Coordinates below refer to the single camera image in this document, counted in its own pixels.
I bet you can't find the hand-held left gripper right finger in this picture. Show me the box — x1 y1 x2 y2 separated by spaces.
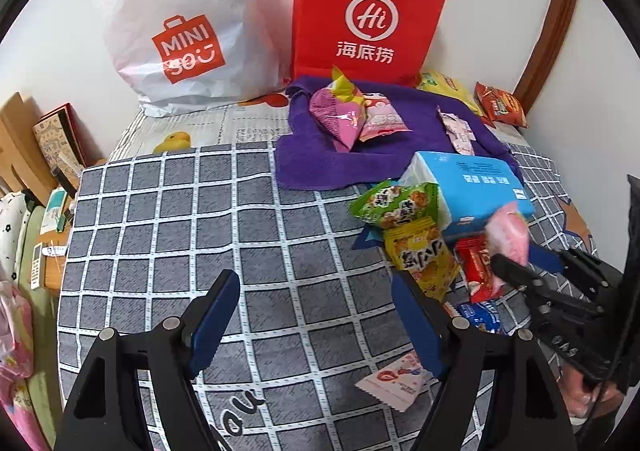
392 270 576 451

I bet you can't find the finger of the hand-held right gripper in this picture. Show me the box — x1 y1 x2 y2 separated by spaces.
529 242 623 294
491 253 608 327

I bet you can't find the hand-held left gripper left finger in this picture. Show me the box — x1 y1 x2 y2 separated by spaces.
54 268 242 451

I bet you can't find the large pink snack packet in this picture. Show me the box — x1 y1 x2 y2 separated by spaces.
484 202 532 299

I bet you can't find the red snack packet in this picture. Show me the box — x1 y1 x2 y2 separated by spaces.
454 236 503 303

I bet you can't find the blue snack packet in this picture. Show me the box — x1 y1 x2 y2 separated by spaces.
457 300 503 334

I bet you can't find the white snack packet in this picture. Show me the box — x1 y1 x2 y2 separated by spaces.
355 350 432 413

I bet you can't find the green snack bag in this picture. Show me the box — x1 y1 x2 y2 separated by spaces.
348 180 441 232

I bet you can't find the small pink patterned packet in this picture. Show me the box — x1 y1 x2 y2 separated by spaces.
436 106 476 155

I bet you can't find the pink brown snack packet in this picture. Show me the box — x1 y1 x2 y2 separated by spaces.
359 92 412 142

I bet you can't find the pink yellow pyramid snack bag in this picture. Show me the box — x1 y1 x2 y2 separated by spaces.
308 66 368 153

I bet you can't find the person's right hand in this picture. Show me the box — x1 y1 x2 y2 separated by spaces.
559 363 628 432

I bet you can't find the grey checkered blanket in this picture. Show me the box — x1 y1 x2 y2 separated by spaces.
56 144 598 451

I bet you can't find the blue tissue pack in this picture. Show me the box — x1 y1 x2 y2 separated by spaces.
400 151 533 242

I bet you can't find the orange chip bag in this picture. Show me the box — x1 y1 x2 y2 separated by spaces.
474 82 529 128

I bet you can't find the green cloth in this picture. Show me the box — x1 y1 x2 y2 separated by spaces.
15 204 66 437

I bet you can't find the purple towel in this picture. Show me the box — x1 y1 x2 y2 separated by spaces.
275 75 523 192

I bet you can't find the white remote control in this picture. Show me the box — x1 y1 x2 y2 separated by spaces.
30 241 47 291

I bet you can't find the pink printed plastic bag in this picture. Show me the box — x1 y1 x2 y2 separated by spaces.
0 281 51 451

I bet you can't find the yellow chip bag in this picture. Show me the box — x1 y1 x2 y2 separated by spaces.
416 71 485 117

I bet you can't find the white floral cloth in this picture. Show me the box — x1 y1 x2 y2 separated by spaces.
0 191 33 287

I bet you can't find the patterned box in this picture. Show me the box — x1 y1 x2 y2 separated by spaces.
32 102 93 172

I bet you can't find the white plastic shopping bag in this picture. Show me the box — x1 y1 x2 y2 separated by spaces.
90 0 293 118

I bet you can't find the red paper bag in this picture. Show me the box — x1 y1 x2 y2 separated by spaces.
291 0 453 88

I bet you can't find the wooden door frame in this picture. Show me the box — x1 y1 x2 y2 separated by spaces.
512 0 583 107

